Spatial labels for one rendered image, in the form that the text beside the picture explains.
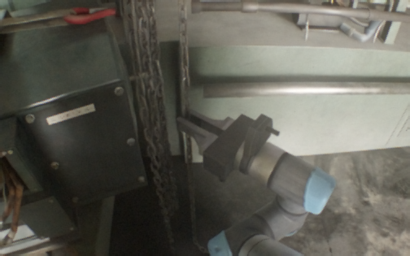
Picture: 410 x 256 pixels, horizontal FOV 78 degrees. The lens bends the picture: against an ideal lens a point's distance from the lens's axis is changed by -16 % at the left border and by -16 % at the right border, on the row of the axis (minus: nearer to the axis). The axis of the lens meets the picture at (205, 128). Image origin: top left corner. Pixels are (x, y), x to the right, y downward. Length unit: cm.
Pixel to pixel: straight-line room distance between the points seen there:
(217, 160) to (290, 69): 65
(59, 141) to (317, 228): 102
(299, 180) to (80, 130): 42
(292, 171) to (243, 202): 77
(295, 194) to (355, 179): 99
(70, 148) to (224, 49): 60
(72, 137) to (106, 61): 17
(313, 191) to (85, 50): 47
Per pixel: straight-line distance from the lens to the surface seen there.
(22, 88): 58
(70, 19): 62
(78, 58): 57
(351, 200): 142
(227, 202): 127
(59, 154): 65
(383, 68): 130
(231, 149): 55
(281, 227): 58
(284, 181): 52
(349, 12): 108
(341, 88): 113
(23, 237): 88
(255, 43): 103
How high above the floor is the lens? 109
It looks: 45 degrees down
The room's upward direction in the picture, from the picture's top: straight up
